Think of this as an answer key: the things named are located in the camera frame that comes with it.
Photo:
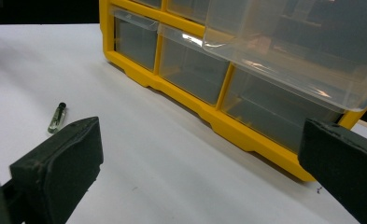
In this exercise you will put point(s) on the clear plastic drawer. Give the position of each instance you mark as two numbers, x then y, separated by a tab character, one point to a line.
296	46
150	2
134	40
189	9
190	68

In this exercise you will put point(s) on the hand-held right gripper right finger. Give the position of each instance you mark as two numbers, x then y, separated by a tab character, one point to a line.
346	161

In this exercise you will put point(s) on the yellow drawer cabinet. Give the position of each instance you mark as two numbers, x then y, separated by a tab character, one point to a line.
228	124

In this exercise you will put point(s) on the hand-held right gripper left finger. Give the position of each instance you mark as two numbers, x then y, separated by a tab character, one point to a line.
56	168

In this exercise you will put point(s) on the small glass vial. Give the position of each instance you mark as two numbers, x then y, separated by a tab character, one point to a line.
57	118

